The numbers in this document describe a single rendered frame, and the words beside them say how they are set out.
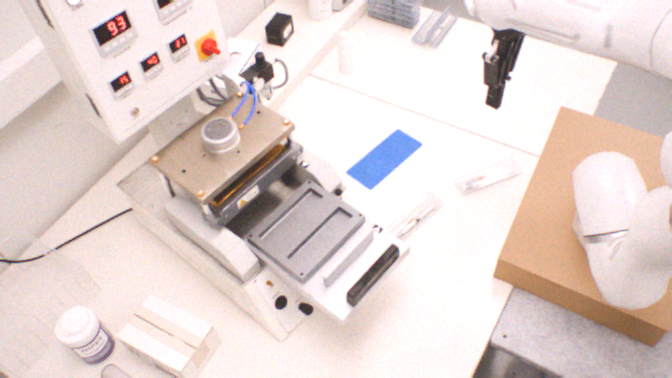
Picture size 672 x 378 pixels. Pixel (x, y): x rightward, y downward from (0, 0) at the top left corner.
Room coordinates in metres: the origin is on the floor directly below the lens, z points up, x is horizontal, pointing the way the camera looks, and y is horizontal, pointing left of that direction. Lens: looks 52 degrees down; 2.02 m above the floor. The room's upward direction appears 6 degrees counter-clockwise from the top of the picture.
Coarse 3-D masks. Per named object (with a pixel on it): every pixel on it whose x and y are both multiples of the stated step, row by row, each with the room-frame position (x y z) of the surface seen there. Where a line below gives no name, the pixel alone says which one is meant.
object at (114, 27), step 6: (120, 18) 0.94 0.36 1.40; (108, 24) 0.92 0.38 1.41; (114, 24) 0.92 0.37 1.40; (120, 24) 0.93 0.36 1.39; (126, 24) 0.94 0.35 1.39; (102, 30) 0.91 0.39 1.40; (108, 30) 0.91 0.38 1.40; (114, 30) 0.92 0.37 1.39; (120, 30) 0.93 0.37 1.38; (102, 36) 0.90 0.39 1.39; (108, 36) 0.91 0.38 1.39
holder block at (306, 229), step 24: (312, 192) 0.82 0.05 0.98; (288, 216) 0.76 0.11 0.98; (312, 216) 0.74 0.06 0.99; (336, 216) 0.75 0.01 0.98; (360, 216) 0.73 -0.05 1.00; (264, 240) 0.70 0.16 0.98; (288, 240) 0.69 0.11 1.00; (312, 240) 0.69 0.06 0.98; (336, 240) 0.67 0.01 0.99; (288, 264) 0.63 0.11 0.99; (312, 264) 0.62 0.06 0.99
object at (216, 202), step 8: (280, 144) 0.90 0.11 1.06; (272, 152) 0.88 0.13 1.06; (280, 152) 0.88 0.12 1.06; (264, 160) 0.86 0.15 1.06; (272, 160) 0.87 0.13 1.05; (256, 168) 0.84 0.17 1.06; (240, 176) 0.82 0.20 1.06; (248, 176) 0.82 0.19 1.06; (232, 184) 0.80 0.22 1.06; (240, 184) 0.80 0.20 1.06; (224, 192) 0.78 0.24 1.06; (232, 192) 0.78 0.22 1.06; (216, 200) 0.76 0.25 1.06; (224, 200) 0.76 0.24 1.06; (216, 208) 0.77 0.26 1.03
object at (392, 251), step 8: (392, 248) 0.63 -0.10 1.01; (384, 256) 0.61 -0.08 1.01; (392, 256) 0.62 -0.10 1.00; (376, 264) 0.60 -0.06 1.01; (384, 264) 0.60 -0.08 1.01; (368, 272) 0.58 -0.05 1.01; (376, 272) 0.58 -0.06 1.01; (360, 280) 0.57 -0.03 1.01; (368, 280) 0.56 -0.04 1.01; (352, 288) 0.55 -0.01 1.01; (360, 288) 0.55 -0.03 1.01; (352, 296) 0.53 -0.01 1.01; (352, 304) 0.53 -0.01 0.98
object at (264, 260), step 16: (368, 224) 0.72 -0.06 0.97; (352, 240) 0.69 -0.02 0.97; (368, 240) 0.67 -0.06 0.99; (384, 240) 0.68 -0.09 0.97; (256, 256) 0.68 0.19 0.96; (336, 256) 0.65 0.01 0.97; (352, 256) 0.64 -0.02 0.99; (368, 256) 0.64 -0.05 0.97; (400, 256) 0.64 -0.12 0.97; (320, 272) 0.62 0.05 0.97; (336, 272) 0.60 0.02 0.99; (352, 272) 0.61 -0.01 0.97; (384, 272) 0.60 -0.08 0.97; (304, 288) 0.58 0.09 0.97; (320, 288) 0.58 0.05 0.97; (336, 288) 0.58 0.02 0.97; (368, 288) 0.57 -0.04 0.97; (320, 304) 0.55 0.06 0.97; (336, 304) 0.54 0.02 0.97; (336, 320) 0.52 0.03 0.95
